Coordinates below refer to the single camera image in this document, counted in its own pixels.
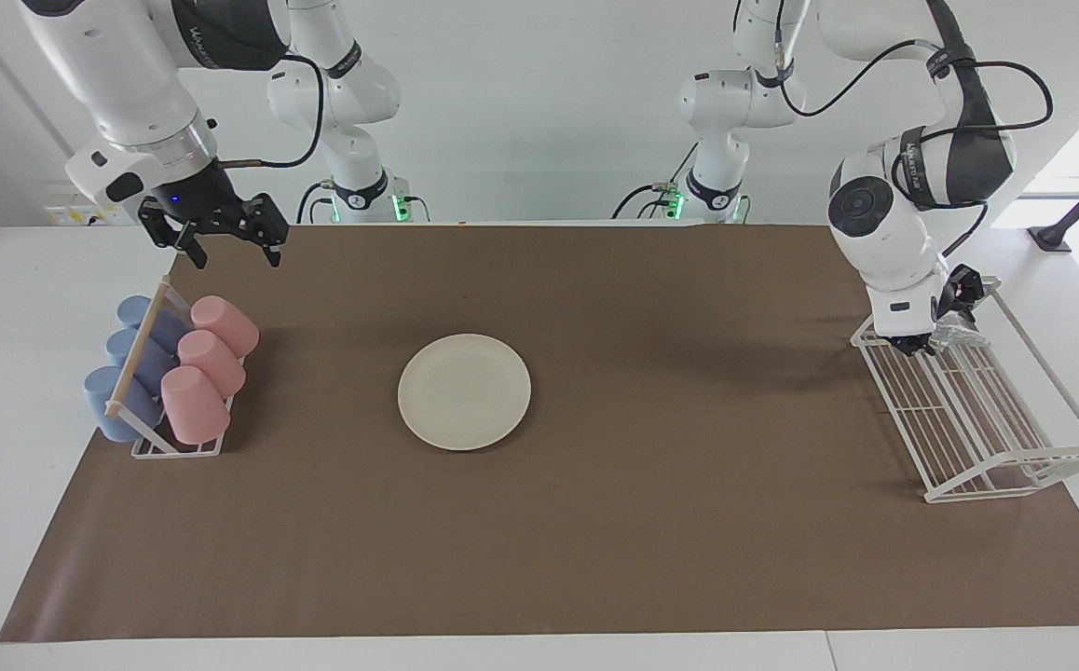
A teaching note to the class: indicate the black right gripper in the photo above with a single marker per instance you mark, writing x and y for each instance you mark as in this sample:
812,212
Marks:
199,200

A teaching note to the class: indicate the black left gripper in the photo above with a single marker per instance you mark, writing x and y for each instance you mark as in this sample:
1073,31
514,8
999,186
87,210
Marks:
963,294

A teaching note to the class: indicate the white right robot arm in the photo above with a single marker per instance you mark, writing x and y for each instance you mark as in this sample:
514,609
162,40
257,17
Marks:
120,65

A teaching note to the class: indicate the cream round plate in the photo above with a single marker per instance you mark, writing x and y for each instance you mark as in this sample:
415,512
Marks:
465,391

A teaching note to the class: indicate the pink plastic cup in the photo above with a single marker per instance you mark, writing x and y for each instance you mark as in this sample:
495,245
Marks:
211,365
193,410
225,326

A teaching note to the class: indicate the blue plastic cup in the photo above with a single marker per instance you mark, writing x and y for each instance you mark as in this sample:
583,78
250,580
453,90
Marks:
134,309
118,349
94,405

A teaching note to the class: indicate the brown table mat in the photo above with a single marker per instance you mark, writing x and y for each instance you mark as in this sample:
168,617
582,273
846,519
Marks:
595,522

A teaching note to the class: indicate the white wall power outlet box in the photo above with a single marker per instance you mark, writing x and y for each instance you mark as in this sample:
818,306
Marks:
60,214

